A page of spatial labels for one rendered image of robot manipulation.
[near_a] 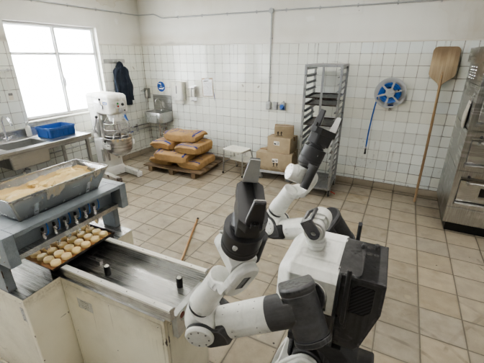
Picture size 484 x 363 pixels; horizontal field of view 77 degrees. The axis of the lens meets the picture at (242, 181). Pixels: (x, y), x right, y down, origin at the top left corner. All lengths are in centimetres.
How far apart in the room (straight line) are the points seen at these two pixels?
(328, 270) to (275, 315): 20
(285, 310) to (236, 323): 14
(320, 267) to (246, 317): 25
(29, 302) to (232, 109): 451
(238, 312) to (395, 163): 446
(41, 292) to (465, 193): 396
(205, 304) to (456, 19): 459
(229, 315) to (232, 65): 499
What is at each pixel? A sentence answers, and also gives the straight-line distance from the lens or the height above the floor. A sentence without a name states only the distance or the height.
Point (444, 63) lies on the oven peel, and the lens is 487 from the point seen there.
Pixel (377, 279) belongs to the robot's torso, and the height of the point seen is 136.
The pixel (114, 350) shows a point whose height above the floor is 46.
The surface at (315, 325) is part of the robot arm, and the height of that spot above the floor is 132.
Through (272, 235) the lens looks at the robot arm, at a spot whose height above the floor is 122.
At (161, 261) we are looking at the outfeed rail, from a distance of 179.
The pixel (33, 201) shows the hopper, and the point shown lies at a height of 127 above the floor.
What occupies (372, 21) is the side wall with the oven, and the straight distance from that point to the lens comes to 495.
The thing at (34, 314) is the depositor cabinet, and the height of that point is 72.
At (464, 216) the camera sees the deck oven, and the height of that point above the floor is 23.
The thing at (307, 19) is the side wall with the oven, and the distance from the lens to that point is 513.
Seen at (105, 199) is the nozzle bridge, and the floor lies 108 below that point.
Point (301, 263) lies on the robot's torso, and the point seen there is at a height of 137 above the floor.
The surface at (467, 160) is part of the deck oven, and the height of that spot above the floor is 88.
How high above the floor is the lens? 192
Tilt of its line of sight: 22 degrees down
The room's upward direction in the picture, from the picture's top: straight up
